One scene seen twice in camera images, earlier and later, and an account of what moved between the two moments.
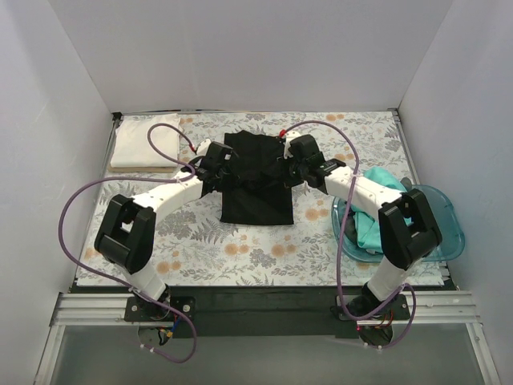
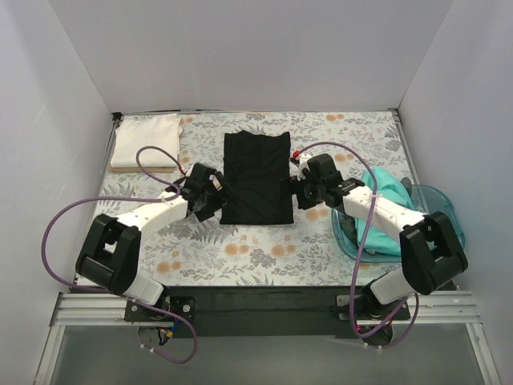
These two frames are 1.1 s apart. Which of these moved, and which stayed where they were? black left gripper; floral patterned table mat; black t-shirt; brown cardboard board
Moved: black left gripper
Stayed: brown cardboard board; floral patterned table mat; black t-shirt
